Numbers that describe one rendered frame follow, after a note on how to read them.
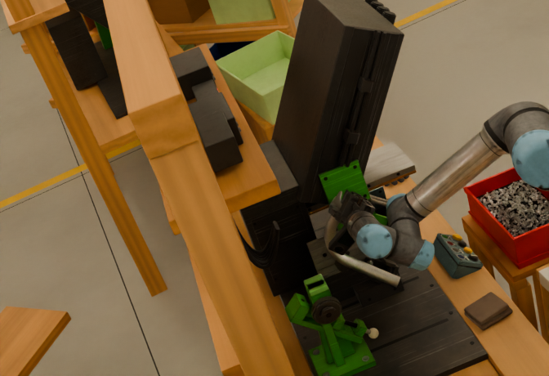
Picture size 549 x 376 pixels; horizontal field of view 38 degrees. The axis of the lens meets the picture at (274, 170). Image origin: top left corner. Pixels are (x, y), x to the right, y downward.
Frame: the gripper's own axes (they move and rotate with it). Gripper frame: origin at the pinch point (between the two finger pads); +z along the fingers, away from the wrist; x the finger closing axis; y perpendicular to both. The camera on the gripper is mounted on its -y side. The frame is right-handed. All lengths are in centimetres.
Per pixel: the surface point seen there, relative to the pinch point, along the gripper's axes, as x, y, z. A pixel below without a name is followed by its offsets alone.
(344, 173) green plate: 2.1, 9.2, 2.6
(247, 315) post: 30, -13, -67
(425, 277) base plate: -32.2, -9.1, 0.4
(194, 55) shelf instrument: 51, 21, 20
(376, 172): -11.8, 10.9, 18.1
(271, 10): -2, 45, 267
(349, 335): -9.6, -25.5, -21.5
